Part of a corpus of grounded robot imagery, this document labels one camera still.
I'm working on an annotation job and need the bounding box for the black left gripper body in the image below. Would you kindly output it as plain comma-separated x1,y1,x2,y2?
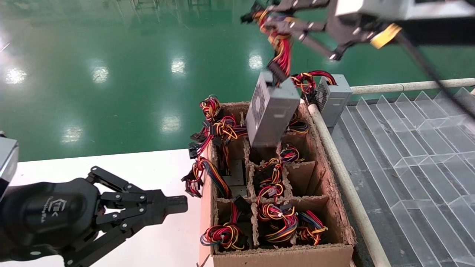
0,177,104,262

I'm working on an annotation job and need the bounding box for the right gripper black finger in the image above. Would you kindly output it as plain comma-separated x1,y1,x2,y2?
273,19,357,62
273,0,331,11

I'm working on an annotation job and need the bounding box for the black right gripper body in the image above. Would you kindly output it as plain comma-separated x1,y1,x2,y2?
327,7,403,43

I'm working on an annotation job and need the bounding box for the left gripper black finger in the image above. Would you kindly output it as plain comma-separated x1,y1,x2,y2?
61,205,188,267
87,166,188,207

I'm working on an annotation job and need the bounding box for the grey power supply with cables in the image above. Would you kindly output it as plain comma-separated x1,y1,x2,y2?
291,70,352,127
241,7,301,149

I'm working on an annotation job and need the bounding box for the cardboard box with dividers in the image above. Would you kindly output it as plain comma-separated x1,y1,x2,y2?
199,98,355,267

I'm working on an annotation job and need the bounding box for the transparent acrylic divider rack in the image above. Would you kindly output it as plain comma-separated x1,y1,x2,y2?
330,87,475,267

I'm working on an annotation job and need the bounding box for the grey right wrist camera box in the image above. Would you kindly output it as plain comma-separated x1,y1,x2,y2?
335,0,414,20

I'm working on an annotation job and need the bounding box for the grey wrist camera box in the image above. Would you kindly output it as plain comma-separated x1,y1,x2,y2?
0,132,18,199
335,0,414,20

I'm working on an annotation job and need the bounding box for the black cable with yellow connector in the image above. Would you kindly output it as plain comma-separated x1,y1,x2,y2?
370,23,475,119

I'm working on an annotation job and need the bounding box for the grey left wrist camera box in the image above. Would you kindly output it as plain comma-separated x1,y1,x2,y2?
0,132,18,199

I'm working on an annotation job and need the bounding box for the white rail pipe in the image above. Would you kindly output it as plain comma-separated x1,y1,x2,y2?
309,104,392,267
351,78,475,95

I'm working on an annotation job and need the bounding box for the power supply with cable bundle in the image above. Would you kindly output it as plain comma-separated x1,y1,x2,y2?
188,95,248,175
200,197,253,251
288,114,309,135
252,158,284,202
181,156,247,199
297,210,329,246
278,145,305,163
258,202,299,245

